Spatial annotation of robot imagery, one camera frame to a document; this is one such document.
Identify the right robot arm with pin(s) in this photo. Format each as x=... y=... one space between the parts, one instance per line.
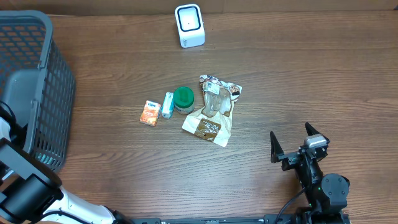
x=326 y=194

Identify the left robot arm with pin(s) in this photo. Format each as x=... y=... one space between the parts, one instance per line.
x=37 y=194

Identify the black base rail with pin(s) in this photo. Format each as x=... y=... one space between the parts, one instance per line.
x=211 y=221

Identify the orange tissue pack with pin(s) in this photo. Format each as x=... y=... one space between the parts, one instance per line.
x=150 y=113

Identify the green lid jar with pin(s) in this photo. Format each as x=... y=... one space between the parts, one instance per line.
x=184 y=100

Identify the grey plastic mesh basket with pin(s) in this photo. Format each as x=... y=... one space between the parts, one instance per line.
x=37 y=86

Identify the beige snack pouch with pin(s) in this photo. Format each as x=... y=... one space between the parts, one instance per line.
x=213 y=122

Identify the blue tissue pack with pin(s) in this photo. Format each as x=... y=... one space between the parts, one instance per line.
x=168 y=105

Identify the white barcode scanner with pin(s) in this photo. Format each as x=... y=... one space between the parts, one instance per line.
x=190 y=25

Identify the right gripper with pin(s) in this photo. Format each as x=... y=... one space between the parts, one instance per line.
x=291 y=159

